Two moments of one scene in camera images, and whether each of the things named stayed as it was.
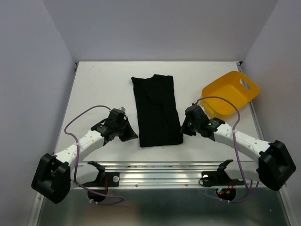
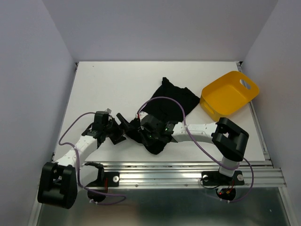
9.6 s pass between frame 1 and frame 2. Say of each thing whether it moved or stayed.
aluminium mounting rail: stayed
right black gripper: moved
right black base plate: stayed
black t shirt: moved
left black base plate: stayed
